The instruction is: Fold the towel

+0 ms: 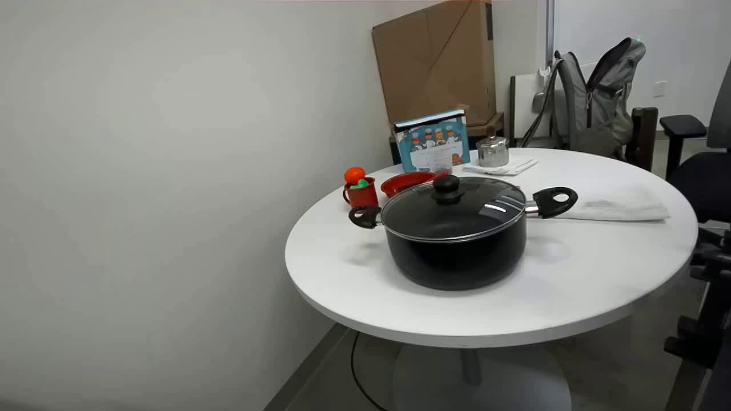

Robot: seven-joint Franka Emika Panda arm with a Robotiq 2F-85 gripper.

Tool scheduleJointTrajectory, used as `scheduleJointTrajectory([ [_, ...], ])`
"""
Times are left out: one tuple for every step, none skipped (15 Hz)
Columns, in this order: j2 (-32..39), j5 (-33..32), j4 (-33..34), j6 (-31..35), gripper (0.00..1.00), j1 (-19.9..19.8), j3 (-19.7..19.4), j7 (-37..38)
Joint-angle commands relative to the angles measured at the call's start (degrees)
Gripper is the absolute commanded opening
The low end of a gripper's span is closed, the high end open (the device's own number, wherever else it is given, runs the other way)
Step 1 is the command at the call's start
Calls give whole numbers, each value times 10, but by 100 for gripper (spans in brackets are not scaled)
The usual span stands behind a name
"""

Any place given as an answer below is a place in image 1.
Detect white towel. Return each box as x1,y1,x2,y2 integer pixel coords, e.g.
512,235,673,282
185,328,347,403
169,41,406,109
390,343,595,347
567,183,669,221

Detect red mug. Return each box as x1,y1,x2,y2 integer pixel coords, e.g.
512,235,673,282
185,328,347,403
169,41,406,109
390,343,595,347
342,178,379,208

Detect orange toy fruit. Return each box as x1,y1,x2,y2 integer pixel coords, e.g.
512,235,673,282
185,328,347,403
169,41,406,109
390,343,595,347
342,166,365,184

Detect red bowl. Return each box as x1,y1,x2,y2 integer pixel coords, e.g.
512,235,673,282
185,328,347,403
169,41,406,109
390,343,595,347
381,171,431,197

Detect glass pot lid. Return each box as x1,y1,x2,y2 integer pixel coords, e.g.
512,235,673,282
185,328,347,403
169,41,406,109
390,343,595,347
381,175,524,245

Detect black cooking pot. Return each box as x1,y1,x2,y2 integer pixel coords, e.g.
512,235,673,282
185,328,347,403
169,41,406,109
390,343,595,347
349,187,578,290

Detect blue picture box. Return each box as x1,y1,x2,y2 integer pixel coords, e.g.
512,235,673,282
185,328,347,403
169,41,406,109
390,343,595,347
392,109,471,171

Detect small metal tin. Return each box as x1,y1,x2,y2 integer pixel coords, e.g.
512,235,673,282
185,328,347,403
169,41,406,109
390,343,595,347
476,137,508,166

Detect white flat cloth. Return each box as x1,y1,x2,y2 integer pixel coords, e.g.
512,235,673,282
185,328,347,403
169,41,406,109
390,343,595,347
459,157,536,175

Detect brown cardboard sheet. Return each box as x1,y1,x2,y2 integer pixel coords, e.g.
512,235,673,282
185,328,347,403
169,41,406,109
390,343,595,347
373,0,498,137

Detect white round table base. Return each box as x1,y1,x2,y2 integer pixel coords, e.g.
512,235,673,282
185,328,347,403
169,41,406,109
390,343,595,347
392,347,570,411

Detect grey backpack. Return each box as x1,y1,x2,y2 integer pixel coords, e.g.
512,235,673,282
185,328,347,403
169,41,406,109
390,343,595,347
518,36,646,154

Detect black office chair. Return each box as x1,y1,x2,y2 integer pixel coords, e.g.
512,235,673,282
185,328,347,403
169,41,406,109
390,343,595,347
660,63,731,411

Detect black floor cable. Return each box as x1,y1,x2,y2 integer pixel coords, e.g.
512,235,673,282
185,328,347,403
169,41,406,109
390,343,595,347
349,330,390,411

